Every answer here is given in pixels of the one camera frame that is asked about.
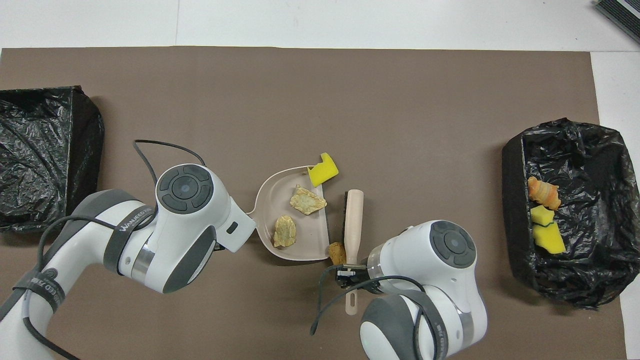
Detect grey ribbed device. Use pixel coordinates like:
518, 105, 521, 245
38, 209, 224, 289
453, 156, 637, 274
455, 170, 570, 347
594, 0, 640, 46

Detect beige plastic dustpan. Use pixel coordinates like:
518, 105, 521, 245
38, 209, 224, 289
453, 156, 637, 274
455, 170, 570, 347
246, 165, 331, 262

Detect black bag lined trash bin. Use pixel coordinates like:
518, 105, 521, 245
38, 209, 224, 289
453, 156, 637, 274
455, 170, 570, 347
0, 85, 106, 233
501, 117, 629, 310

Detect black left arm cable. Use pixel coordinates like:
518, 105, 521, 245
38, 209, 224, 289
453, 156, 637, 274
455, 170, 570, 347
22, 139, 207, 360

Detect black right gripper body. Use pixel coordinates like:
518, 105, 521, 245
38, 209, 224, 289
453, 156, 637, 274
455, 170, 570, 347
352, 264, 373, 290

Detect brown paper table mat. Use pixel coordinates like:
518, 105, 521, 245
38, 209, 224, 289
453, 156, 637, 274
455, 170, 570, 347
0, 46, 628, 360

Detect brown potato shaped bread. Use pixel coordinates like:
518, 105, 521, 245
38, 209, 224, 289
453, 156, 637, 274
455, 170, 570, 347
327, 242, 347, 266

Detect oval pale bread piece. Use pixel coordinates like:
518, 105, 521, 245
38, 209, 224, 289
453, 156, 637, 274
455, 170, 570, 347
273, 215, 297, 249

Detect beige hand brush black bristles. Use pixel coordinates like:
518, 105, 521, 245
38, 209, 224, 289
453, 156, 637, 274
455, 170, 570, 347
341, 189, 365, 316

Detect notched yellow sponge piece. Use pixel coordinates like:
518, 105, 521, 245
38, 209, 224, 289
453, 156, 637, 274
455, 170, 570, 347
307, 152, 340, 188

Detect angular pale bread piece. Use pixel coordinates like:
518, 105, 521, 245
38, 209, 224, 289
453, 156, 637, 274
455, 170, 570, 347
289, 184, 328, 216

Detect large yellow sponge piece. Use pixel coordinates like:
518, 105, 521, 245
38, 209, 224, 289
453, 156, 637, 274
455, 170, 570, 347
531, 222, 567, 255

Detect orange striped croissant piece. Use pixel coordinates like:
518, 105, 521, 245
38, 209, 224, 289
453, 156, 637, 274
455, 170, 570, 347
527, 176, 562, 211

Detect small yellow sponge piece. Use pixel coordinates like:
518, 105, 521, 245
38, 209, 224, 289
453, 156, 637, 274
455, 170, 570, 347
530, 205, 556, 226

